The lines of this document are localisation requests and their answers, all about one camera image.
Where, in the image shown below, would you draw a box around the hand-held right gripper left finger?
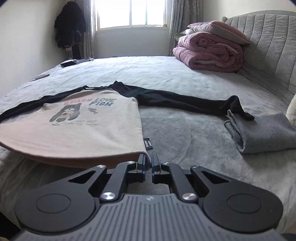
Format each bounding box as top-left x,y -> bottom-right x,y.
68,153 -> 147,202

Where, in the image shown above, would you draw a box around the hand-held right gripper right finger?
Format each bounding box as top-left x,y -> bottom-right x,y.
151,153 -> 232,202

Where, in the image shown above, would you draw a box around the beige black-sleeved bear sweatshirt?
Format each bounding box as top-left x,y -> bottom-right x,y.
0,81 -> 255,170

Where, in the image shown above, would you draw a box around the hanging dark clothes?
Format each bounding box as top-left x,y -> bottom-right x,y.
54,2 -> 86,49

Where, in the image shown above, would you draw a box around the bed with grey sheet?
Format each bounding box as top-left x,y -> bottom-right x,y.
0,55 -> 296,234

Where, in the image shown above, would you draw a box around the folded grey cloth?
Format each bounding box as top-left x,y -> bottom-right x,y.
224,109 -> 296,154

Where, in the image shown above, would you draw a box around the folded pink quilt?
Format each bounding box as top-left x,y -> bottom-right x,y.
173,32 -> 244,73

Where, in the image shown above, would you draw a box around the green patterned cloth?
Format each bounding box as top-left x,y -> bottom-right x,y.
174,30 -> 189,42

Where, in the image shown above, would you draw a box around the grey floral curtain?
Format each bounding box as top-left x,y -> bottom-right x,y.
81,0 -> 97,59
165,0 -> 203,56

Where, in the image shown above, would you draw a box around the white plush item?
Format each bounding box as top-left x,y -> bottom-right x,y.
286,93 -> 296,121

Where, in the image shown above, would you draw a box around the pink grey pillow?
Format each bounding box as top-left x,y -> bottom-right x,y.
187,20 -> 250,45

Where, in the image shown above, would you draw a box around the window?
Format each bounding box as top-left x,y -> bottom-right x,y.
94,0 -> 168,29

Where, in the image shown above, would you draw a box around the grey quilted headboard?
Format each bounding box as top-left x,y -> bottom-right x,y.
221,10 -> 296,116

